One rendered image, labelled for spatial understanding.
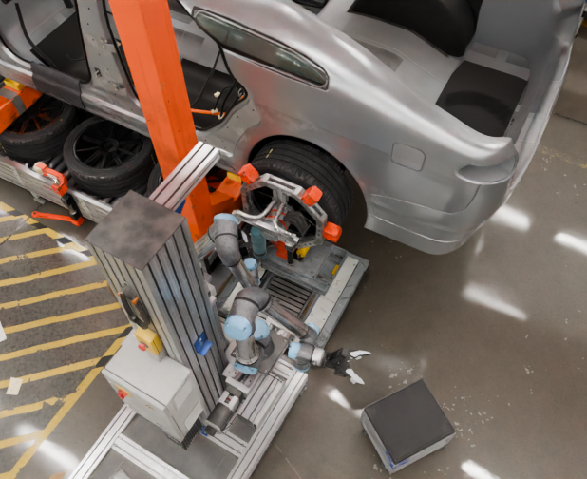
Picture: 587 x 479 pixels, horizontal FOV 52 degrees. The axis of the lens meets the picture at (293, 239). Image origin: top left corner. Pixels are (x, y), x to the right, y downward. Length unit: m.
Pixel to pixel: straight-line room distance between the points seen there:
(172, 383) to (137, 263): 0.81
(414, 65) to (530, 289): 1.75
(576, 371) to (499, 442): 0.73
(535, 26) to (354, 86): 1.87
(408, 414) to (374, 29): 2.56
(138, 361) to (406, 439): 1.56
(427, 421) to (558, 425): 0.93
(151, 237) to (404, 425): 2.00
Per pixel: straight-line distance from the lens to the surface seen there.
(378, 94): 2.91
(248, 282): 3.07
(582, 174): 5.28
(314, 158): 3.36
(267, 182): 3.32
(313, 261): 4.06
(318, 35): 3.01
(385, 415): 3.53
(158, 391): 2.67
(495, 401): 4.06
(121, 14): 2.58
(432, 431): 3.55
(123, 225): 2.11
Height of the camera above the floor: 3.68
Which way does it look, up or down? 56 degrees down
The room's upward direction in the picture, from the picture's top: 2 degrees counter-clockwise
